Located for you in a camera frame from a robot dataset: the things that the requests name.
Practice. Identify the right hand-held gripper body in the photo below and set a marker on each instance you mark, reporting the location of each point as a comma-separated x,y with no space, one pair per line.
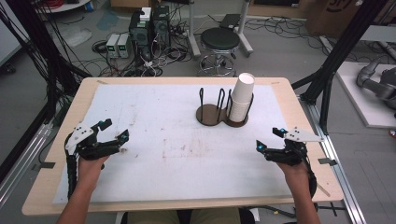
300,135

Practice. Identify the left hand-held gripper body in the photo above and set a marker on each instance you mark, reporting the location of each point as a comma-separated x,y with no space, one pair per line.
81,135

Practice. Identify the stack of white paper cups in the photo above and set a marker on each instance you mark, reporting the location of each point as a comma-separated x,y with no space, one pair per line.
243,93

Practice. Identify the person's left hand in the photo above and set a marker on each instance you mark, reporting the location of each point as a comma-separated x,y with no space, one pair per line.
90,169

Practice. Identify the person's right hand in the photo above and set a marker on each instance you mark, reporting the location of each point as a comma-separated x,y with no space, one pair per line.
294,174

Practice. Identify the white table mat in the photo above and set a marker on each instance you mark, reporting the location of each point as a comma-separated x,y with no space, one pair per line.
174,177

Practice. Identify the light wooden table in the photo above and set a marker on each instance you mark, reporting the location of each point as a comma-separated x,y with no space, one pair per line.
43,189

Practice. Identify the white platform board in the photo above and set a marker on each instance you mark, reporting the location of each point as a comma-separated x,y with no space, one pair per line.
361,102

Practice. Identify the grey bench power supply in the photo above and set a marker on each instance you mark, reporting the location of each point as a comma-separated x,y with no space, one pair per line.
112,46
124,46

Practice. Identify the black computer tower white top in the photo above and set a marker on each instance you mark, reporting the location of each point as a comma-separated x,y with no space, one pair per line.
140,31

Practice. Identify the white metal stand leg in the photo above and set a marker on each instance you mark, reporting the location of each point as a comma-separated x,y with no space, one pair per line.
193,34
244,31

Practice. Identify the black round stool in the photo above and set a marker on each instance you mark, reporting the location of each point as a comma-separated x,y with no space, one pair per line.
220,39

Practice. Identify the black flat device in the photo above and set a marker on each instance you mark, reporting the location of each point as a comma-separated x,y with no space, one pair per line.
229,21

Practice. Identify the white cabinet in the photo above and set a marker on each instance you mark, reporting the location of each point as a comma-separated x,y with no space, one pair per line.
9,34

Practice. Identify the white round table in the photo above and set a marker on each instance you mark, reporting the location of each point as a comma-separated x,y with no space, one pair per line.
62,6

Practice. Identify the brown cardboard box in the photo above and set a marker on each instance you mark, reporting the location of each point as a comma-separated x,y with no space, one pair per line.
336,15

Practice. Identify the aluminium rail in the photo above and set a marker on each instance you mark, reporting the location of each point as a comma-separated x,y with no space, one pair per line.
21,168
339,174

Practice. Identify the black metal frame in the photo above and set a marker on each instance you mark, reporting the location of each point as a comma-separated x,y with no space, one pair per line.
40,43
342,46

